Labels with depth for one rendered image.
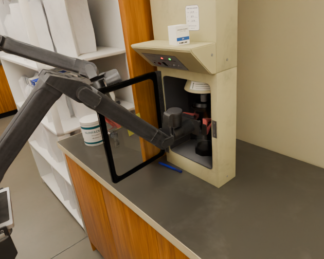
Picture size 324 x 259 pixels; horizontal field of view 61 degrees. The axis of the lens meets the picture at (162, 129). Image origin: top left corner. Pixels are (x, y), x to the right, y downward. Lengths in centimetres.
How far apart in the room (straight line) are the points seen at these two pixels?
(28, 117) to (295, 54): 102
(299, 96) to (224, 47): 48
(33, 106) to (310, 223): 92
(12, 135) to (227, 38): 70
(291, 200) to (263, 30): 72
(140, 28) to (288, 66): 64
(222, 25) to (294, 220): 68
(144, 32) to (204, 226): 79
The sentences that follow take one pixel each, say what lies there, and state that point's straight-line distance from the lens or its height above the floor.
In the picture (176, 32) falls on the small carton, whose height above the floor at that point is 155.
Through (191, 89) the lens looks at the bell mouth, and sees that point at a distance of 108.
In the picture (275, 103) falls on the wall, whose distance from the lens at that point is 137.
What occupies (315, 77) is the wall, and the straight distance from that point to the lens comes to 127.
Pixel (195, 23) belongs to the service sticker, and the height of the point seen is 157.
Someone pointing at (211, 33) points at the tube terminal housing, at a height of 154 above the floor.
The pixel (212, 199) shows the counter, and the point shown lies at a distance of 111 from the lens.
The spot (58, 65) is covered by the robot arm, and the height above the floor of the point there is 146.
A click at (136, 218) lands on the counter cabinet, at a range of 124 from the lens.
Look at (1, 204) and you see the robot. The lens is 118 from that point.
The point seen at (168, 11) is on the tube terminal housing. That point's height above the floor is 161.
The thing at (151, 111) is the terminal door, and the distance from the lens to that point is 117.
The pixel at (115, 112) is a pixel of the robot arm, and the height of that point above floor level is 135.
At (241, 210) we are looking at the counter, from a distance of 106.
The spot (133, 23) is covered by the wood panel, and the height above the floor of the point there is 158.
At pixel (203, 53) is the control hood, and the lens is 89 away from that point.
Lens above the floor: 164
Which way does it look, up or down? 25 degrees down
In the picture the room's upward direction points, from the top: 6 degrees counter-clockwise
